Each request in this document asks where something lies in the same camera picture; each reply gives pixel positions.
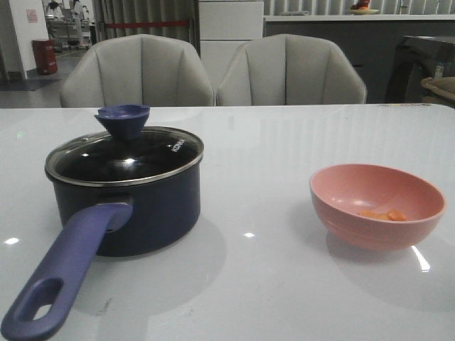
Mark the fruit plate on counter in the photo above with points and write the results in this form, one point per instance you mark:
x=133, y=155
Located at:
x=362, y=7

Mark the red trash bin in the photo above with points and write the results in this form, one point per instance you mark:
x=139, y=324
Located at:
x=44, y=55

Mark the left beige upholstered chair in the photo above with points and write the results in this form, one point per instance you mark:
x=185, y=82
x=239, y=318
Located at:
x=139, y=69

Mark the pink plastic bowl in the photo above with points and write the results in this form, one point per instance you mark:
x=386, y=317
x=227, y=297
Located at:
x=340, y=192

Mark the beige cushion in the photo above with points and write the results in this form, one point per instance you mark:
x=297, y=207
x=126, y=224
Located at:
x=439, y=91

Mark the dark blue saucepan purple handle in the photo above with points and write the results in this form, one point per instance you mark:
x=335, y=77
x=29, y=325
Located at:
x=105, y=221

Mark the dark glossy appliance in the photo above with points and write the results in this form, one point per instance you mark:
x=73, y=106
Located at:
x=417, y=58

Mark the grey counter with white top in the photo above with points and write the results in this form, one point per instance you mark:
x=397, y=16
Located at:
x=369, y=41

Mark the right beige upholstered chair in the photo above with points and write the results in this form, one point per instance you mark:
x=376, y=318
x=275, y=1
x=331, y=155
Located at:
x=288, y=69

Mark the glass pot lid purple knob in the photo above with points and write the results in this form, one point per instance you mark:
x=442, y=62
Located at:
x=128, y=152

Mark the red barrier tape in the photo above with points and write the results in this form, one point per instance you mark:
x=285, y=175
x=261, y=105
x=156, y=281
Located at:
x=158, y=24

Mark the white cabinet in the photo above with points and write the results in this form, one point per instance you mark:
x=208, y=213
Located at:
x=223, y=26

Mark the beige upholstered chair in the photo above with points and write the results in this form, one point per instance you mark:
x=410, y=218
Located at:
x=139, y=69
x=288, y=69

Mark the orange ham slices pile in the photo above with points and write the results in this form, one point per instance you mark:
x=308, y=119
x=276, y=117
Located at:
x=390, y=215

